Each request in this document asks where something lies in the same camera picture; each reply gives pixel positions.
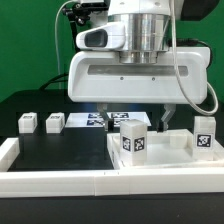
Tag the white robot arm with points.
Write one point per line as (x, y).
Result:
(166, 12)

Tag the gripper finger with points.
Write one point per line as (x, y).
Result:
(102, 109)
(163, 122)

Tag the white U-shaped obstacle fence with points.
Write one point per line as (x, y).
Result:
(104, 182)

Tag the white AprilTag base sheet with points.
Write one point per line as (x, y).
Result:
(96, 120)

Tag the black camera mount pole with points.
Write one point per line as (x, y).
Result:
(79, 14)

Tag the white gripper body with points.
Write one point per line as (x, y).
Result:
(130, 63)

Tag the white square table top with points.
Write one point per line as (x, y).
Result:
(170, 149)

